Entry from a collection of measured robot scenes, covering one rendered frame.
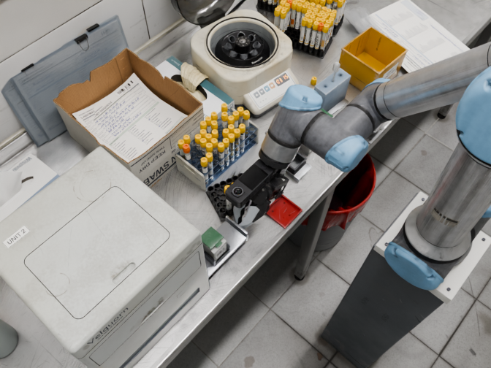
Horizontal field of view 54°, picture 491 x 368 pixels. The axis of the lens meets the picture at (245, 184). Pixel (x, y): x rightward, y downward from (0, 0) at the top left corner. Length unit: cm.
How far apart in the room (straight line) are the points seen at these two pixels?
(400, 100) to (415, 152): 159
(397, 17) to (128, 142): 95
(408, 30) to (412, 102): 77
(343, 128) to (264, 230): 36
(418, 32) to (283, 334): 120
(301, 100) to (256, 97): 42
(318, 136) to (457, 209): 29
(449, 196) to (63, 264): 62
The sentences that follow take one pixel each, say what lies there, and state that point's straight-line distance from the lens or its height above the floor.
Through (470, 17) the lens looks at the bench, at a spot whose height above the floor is 88.
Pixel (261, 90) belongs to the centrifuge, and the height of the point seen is 93.
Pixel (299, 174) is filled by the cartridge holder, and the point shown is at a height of 89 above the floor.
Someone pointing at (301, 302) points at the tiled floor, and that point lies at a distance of 204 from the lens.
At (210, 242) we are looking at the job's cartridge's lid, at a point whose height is 98.
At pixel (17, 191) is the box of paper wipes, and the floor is 93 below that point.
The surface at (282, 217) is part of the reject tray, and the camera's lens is 119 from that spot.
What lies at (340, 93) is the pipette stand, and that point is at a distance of 137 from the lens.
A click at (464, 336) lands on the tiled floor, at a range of 217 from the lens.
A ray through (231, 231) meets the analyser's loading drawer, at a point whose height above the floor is 91.
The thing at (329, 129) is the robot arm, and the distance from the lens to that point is 93.
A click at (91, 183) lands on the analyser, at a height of 118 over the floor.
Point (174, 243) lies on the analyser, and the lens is 83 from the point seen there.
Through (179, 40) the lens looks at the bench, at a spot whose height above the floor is 87.
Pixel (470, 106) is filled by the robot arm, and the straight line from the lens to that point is 64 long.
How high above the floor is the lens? 193
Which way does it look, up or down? 59 degrees down
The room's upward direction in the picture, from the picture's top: 1 degrees clockwise
